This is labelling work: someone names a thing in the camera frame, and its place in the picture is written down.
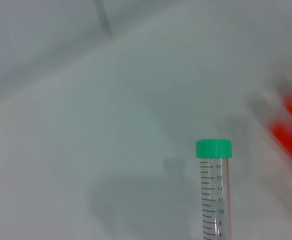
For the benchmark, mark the clear graduated green-capped test tube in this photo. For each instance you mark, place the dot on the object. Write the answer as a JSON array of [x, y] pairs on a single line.
[[214, 180]]

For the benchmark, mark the orange test tube rack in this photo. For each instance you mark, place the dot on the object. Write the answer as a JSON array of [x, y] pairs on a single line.
[[291, 130]]

